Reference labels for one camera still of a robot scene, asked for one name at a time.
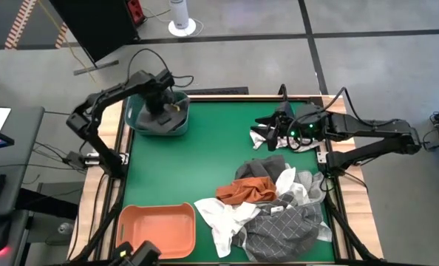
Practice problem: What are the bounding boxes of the grey desk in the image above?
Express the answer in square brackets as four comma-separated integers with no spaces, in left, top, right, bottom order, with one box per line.
[0,106,46,266]

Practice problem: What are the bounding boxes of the dark grey checked towel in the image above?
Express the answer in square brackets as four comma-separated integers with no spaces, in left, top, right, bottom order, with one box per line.
[231,191,333,264]

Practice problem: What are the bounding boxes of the grey round caster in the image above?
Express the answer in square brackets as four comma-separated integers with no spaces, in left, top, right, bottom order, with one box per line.
[56,221,75,236]

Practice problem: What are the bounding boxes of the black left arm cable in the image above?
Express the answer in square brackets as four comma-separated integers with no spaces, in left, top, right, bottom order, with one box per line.
[126,47,195,89]

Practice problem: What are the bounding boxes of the white waffle towel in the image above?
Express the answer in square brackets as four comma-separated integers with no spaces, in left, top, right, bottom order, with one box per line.
[274,166,311,206]

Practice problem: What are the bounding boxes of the white cylinder on round base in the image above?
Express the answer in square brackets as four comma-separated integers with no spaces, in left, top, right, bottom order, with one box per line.
[167,0,198,38]

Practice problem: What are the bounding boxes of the black frame strut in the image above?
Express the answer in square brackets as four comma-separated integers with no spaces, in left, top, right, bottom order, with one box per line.
[69,177,126,264]
[324,184,378,263]

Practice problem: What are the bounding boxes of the green table mat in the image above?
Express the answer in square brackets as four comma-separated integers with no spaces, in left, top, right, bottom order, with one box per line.
[114,101,336,263]

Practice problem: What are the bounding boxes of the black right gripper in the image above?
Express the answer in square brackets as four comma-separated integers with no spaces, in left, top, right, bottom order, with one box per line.
[255,105,307,151]

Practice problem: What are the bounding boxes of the dark grey plain towel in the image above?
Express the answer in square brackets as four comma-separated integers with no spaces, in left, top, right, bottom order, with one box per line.
[234,154,289,183]
[136,103,188,133]

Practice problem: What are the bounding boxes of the black floor bar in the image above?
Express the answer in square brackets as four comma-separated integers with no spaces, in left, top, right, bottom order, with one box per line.
[184,86,250,96]

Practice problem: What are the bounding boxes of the black stand under desk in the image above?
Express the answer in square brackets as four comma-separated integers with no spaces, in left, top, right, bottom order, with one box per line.
[15,180,86,245]

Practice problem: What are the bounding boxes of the yellow floor cable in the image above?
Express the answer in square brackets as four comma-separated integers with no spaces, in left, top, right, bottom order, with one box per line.
[37,0,98,85]

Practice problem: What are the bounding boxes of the black curved bracket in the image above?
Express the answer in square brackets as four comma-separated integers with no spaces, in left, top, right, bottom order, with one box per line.
[277,83,290,101]

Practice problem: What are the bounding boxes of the grey metal foot bar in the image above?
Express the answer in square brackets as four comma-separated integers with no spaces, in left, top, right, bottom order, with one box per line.
[73,59,120,76]

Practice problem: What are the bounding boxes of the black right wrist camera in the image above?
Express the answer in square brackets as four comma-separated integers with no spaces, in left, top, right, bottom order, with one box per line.
[276,98,295,116]

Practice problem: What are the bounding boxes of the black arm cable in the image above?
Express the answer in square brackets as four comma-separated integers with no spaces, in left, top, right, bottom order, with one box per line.
[324,86,401,129]
[126,47,195,89]

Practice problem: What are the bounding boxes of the teal plastic basket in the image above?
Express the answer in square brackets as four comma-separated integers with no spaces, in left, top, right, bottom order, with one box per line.
[125,90,191,137]

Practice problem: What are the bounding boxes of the orange towel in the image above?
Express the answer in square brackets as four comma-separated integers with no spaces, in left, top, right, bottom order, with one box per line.
[215,176,278,206]

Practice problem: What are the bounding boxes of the white red-striped towel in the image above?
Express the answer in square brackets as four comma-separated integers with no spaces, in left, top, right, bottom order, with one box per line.
[249,124,322,153]

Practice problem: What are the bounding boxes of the orange plastic basket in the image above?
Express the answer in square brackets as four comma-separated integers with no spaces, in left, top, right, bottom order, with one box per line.
[115,202,197,260]

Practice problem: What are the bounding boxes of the red power strip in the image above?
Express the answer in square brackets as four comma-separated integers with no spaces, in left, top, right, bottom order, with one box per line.
[126,0,147,24]

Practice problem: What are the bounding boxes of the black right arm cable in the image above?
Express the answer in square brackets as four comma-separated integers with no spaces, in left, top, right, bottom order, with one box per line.
[324,86,401,129]

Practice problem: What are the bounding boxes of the black device with yellow sticker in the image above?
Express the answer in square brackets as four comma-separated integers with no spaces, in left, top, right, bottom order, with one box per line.
[108,239,162,266]

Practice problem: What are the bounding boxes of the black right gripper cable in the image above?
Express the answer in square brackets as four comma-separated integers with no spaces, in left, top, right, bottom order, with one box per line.
[285,117,316,151]

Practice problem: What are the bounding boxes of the white plain towel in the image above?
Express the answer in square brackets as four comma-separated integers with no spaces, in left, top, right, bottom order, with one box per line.
[194,197,262,259]

